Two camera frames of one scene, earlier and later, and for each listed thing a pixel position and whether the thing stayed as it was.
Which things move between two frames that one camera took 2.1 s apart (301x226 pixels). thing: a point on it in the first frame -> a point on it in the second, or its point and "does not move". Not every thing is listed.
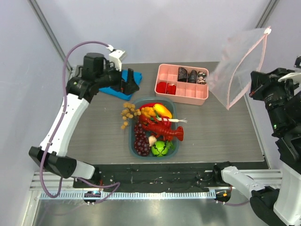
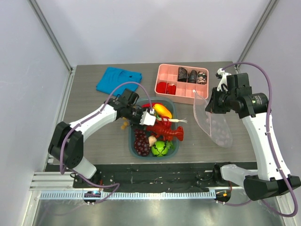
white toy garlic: [152, 140] does not move
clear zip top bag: [239, 60] -> [217, 125]
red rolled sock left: [161, 87] does not move
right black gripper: [256, 83] -> [213, 101]
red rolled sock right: [171, 89] does not move
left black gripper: [118, 73] -> [137, 123]
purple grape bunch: [141, 143] does not move
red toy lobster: [165, 130] does not move
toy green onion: [159, 118] does not move
